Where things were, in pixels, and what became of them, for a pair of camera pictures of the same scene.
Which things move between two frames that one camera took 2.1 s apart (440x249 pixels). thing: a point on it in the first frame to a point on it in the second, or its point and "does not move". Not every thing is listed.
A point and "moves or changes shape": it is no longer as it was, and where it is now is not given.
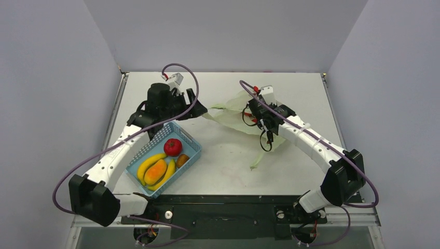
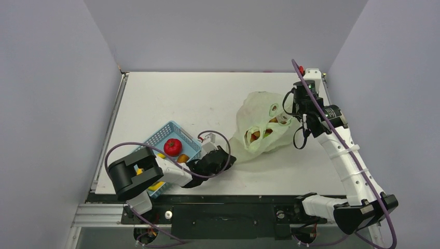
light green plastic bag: x=231 y=115 moves or changes shape
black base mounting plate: x=227 y=217 does not move
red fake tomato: x=173 y=147 does not move
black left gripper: x=181 y=98 to x=225 y=156
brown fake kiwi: x=181 y=160 does not move
